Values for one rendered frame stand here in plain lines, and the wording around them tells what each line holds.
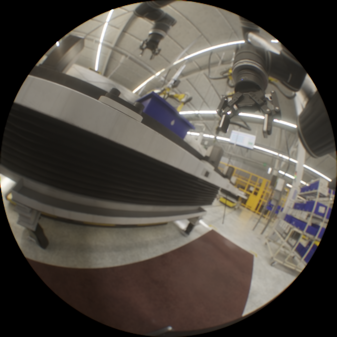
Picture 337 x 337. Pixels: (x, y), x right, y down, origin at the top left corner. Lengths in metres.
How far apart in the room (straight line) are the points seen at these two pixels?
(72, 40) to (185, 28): 9.84
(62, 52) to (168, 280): 1.23
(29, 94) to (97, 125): 0.20
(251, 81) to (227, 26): 9.37
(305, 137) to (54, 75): 0.76
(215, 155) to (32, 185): 1.09
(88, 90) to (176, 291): 1.09
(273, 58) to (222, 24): 9.19
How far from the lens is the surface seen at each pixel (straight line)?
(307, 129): 0.50
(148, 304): 0.83
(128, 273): 0.87
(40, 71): 0.39
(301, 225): 2.41
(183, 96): 2.14
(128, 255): 0.95
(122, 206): 0.71
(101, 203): 0.66
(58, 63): 0.39
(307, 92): 0.55
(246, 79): 0.27
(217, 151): 0.71
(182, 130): 0.43
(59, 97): 0.27
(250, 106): 0.24
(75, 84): 0.31
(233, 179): 9.85
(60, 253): 0.90
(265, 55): 0.45
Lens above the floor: 0.78
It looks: 3 degrees down
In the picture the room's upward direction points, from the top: 25 degrees clockwise
